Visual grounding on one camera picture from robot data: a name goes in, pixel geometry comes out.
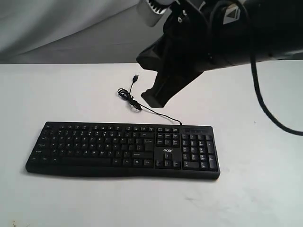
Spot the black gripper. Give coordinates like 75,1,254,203
136,0,214,108

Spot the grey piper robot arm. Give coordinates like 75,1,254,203
136,0,303,108

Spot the black acer keyboard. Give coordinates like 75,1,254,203
26,122,220,179

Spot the grey backdrop cloth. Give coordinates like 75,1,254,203
0,0,170,64

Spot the black keyboard usb cable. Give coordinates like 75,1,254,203
117,74,183,126

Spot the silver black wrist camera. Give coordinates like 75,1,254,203
136,0,182,27

